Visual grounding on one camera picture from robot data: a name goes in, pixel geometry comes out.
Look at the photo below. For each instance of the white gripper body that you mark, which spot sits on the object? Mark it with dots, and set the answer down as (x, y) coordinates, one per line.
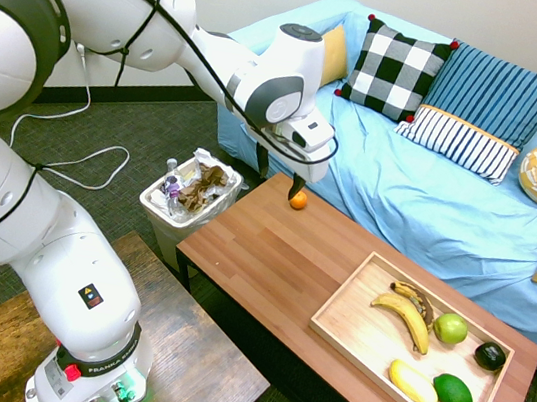
(307, 163)

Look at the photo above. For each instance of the brown spotted banana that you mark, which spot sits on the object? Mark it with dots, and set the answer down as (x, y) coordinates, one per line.
(423, 300)

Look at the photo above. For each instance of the dark avocado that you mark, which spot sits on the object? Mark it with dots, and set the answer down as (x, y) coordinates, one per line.
(489, 355)

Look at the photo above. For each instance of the green apple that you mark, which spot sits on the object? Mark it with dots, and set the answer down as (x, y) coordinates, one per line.
(450, 328)

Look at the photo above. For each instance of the short pale yellow banana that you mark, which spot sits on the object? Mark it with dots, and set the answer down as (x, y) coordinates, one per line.
(413, 384)

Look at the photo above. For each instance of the rustic wooden robot table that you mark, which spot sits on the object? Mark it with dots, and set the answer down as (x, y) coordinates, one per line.
(205, 353)

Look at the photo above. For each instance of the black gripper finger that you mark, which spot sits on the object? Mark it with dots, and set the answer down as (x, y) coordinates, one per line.
(297, 185)
(263, 160)

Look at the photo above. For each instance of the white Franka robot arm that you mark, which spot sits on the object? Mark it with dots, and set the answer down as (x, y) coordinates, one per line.
(59, 281)

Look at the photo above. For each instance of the blue striped pillow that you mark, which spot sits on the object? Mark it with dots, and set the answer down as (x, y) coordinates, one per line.
(497, 88)

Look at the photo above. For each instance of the black white checkered pillow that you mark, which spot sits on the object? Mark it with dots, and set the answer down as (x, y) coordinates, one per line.
(394, 68)

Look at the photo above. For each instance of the reddish wooden coffee table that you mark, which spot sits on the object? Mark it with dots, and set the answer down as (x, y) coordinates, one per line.
(264, 261)

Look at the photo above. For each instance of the light wooden tray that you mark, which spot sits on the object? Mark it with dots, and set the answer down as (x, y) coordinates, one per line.
(362, 321)

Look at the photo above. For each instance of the white navy striped pillow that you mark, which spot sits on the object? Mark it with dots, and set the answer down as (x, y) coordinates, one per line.
(460, 138)

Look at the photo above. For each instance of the orange tangerine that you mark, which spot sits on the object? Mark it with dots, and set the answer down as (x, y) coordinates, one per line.
(299, 201)

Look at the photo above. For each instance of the light blue sofa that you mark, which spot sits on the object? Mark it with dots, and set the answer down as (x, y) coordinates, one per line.
(425, 199)

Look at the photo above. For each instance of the clear plastic bottle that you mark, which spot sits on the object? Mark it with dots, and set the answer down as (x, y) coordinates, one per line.
(172, 186)

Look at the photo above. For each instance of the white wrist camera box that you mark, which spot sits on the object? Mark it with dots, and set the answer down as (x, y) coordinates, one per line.
(312, 129)

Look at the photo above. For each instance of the plain yellow pillow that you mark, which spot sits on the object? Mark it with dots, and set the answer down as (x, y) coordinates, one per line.
(336, 54)

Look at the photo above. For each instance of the white trash bin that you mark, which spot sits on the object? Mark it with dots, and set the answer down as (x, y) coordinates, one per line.
(166, 241)

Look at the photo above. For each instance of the long yellow banana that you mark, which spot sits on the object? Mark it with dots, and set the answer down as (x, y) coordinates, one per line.
(408, 315)

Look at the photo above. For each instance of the crumpled brown paper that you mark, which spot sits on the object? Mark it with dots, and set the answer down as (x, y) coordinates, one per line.
(205, 186)

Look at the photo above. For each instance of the crumpled white wrapper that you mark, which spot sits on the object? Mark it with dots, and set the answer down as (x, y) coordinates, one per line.
(206, 159)

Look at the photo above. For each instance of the green lime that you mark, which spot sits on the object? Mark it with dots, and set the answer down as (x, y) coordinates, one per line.
(453, 392)

